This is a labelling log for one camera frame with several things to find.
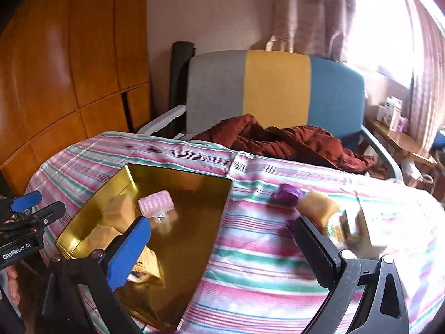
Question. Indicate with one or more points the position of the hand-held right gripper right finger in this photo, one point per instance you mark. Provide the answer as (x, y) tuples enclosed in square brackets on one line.
[(314, 247)]

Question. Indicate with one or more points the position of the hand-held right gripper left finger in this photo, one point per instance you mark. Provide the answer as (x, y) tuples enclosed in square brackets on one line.
[(129, 250)]

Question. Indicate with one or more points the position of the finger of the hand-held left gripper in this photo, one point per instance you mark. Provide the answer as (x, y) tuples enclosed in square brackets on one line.
[(26, 200), (47, 214)]

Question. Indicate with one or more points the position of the yellow sponge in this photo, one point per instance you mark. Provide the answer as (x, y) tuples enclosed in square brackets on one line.
[(318, 205)]

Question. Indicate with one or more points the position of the purple packet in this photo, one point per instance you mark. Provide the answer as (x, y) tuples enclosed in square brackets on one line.
[(286, 195)]

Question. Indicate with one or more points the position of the white cardboard box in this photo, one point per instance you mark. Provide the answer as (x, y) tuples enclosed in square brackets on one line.
[(373, 229)]

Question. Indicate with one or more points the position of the gold tin box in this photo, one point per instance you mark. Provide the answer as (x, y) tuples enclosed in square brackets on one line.
[(194, 215)]

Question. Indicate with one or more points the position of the person's left hand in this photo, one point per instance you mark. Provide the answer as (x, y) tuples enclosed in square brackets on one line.
[(14, 287)]

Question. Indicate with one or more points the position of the noodle packet with green label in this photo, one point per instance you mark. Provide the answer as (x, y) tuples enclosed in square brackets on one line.
[(334, 231)]

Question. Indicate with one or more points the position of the yellow packet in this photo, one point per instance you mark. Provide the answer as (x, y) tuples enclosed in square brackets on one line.
[(99, 237)]

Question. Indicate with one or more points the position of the red-brown jacket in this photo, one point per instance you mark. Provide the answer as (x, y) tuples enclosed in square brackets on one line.
[(278, 142)]

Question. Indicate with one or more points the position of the wooden side table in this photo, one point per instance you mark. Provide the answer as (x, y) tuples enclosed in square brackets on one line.
[(399, 139)]

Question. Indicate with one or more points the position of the wooden wardrobe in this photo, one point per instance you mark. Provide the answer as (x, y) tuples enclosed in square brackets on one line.
[(52, 59)]

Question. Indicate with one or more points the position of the small white carton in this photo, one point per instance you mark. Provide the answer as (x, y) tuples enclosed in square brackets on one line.
[(382, 114)]

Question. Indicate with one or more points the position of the small pink box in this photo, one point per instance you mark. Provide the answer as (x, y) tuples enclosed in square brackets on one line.
[(403, 124)]

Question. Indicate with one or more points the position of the tall white carton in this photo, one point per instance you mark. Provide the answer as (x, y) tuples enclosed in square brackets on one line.
[(394, 111)]

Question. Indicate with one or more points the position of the blue round container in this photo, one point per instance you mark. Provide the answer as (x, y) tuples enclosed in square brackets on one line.
[(438, 142)]

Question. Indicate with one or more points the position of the grey yellow blue chair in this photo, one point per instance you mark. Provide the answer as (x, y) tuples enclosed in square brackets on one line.
[(215, 90)]

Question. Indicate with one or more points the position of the pink patterned curtain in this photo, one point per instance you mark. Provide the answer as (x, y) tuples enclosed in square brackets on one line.
[(306, 7), (427, 59)]

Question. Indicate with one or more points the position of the window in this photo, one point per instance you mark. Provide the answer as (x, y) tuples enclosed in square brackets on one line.
[(379, 24)]

